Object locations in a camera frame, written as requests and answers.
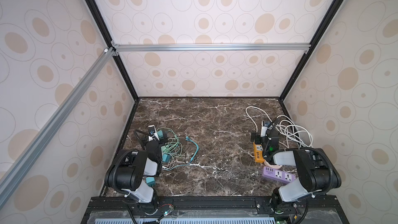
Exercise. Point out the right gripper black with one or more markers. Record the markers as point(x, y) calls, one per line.
point(265, 138)

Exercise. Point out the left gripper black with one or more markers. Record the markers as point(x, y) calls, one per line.
point(154, 139)

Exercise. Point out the orange power strip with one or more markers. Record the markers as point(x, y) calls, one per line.
point(258, 153)

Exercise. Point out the teal charger adapter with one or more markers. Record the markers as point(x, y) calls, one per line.
point(166, 158)

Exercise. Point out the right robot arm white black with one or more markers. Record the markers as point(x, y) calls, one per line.
point(305, 171)

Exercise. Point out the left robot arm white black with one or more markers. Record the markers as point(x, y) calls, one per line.
point(129, 170)

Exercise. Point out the round beige power socket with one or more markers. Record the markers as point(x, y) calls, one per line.
point(272, 166)

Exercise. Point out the purple power strip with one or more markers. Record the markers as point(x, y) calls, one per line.
point(277, 175)

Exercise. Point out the teal adapter near base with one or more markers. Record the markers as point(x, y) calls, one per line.
point(150, 181)

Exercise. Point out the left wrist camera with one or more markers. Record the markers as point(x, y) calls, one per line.
point(152, 130)

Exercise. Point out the horizontal aluminium rail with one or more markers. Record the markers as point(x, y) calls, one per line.
point(212, 47)

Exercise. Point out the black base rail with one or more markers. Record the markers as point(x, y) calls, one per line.
point(215, 210)

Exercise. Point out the left diagonal aluminium rail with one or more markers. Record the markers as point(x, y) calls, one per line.
point(30, 155)

